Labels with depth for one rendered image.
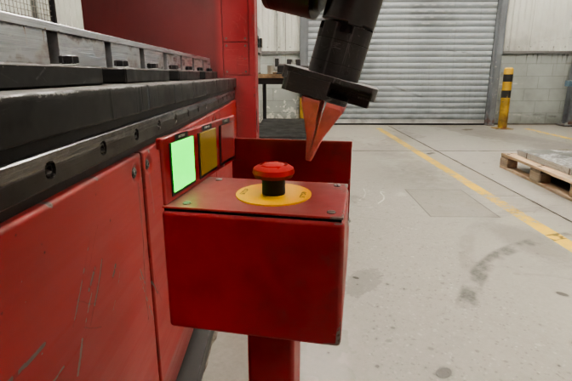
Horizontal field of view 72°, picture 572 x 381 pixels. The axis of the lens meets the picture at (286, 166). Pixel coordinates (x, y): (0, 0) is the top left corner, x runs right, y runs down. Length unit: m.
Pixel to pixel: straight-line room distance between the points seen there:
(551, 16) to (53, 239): 8.36
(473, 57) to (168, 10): 6.37
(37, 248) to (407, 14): 7.28
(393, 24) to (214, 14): 5.57
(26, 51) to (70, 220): 0.28
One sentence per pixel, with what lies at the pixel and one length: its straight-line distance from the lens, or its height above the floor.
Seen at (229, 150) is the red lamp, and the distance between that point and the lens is 0.50.
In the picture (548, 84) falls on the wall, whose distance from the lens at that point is 8.55.
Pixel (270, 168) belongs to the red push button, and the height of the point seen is 0.81.
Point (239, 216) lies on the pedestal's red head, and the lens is 0.34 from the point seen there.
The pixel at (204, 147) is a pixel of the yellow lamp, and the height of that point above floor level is 0.82.
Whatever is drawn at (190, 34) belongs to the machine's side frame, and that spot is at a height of 1.09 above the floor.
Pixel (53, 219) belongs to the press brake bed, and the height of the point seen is 0.75.
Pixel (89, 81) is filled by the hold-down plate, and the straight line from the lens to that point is 0.69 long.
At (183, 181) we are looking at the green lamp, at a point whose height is 0.79.
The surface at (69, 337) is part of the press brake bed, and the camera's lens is 0.52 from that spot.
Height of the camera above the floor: 0.89
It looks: 13 degrees down
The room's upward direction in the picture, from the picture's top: straight up
